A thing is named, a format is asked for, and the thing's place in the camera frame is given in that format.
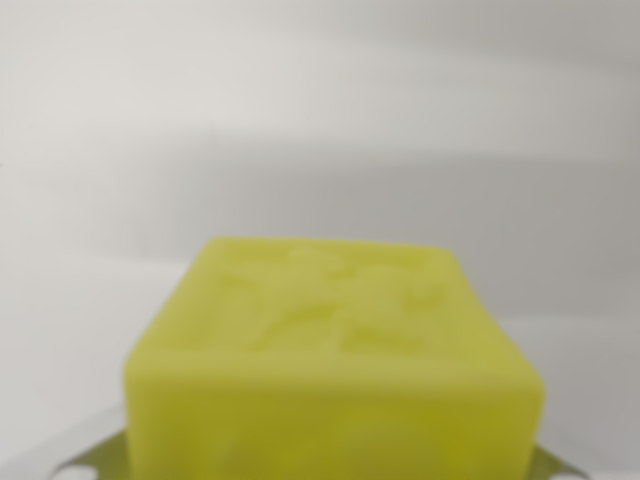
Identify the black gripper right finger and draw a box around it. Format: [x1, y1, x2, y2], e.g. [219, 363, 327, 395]
[530, 442, 591, 480]

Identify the yellow embossed cube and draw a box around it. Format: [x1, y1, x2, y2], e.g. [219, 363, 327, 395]
[122, 235, 547, 480]

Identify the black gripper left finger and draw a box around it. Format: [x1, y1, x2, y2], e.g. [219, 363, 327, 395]
[47, 428, 132, 480]

